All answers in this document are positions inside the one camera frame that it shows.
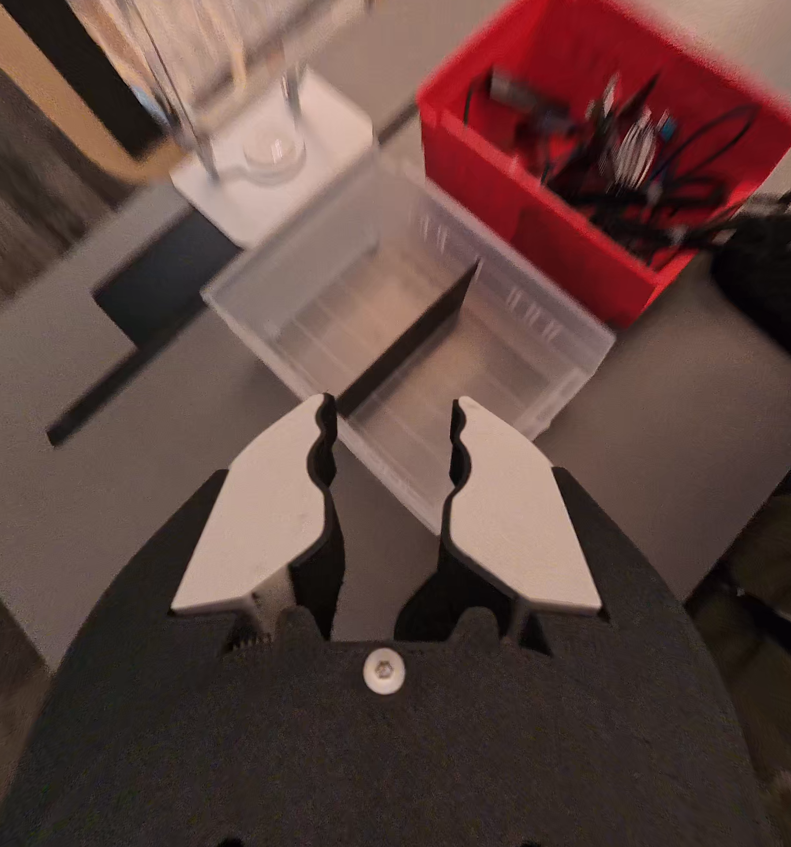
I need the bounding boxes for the printed instruction sheet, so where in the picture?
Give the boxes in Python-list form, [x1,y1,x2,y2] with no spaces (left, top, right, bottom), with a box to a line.
[71,0,370,133]

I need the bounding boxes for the grey usb hub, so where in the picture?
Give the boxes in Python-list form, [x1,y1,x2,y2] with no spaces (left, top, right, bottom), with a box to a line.
[488,66,571,127]

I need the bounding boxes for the white document stand frame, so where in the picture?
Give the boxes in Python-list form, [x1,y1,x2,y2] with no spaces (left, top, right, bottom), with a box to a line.
[127,0,378,249]

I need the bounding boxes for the black rounded pad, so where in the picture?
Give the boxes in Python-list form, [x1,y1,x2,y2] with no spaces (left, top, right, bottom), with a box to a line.
[709,212,791,371]

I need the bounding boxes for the wooden stand board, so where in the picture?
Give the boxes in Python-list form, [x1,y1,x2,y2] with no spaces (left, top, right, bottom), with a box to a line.
[0,0,178,186]

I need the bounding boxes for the black organizer divider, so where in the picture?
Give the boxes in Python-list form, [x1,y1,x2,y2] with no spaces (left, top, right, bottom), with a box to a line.
[336,261,482,419]

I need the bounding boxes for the clear acrylic organizer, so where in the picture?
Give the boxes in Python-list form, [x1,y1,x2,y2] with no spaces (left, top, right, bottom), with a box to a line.
[200,155,616,533]

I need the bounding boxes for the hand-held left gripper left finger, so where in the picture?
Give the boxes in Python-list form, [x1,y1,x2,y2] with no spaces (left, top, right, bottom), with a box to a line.
[170,394,346,639]

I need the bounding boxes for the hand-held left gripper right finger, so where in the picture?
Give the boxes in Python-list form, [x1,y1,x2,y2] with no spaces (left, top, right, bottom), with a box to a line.
[395,396,603,646]

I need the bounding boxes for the red plastic bin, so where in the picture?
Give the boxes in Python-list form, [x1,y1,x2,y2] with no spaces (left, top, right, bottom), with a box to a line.
[416,0,791,330]

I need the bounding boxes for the black usb cable bundle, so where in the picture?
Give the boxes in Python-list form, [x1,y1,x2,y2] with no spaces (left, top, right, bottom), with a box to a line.
[541,73,760,266]

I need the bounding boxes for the black white braided cable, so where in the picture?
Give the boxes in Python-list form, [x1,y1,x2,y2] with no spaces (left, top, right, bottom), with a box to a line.
[617,112,661,189]

